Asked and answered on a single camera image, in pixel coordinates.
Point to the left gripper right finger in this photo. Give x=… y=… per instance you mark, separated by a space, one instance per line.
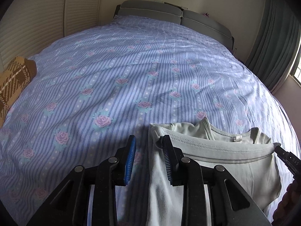
x=211 y=195

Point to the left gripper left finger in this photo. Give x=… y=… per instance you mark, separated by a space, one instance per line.
x=86 y=196

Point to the light green long-sleeve shirt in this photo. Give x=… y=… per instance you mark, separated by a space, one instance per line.
x=249 y=157

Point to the window with metal railing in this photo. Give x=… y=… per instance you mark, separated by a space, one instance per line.
x=297 y=74

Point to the teal green curtain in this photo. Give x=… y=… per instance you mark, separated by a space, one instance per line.
x=277 y=44

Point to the blue striped floral bedsheet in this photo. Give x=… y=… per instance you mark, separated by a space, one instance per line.
x=95 y=88

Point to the brown plaid folded garment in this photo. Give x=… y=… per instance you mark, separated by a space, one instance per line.
x=19 y=73

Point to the beige louvered wardrobe doors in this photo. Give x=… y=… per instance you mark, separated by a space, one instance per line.
x=29 y=26

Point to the grey upholstered headboard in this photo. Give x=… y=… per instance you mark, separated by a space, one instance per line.
x=178 y=15

